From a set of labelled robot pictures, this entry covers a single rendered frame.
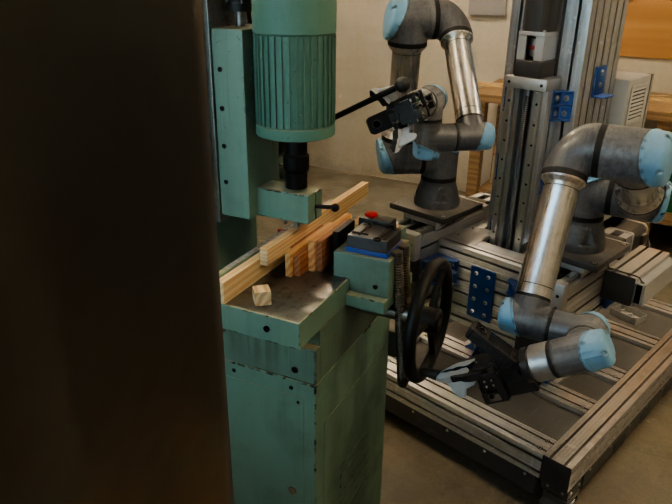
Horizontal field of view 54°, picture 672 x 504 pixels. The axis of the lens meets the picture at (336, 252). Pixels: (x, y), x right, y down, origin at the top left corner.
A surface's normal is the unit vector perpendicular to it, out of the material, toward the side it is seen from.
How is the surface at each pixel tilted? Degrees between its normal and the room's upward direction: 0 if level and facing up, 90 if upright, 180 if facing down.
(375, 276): 90
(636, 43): 90
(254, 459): 90
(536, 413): 0
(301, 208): 90
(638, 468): 0
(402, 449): 0
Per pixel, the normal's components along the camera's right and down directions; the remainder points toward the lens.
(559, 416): 0.01, -0.92
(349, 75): -0.49, 0.34
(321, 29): 0.61, 0.32
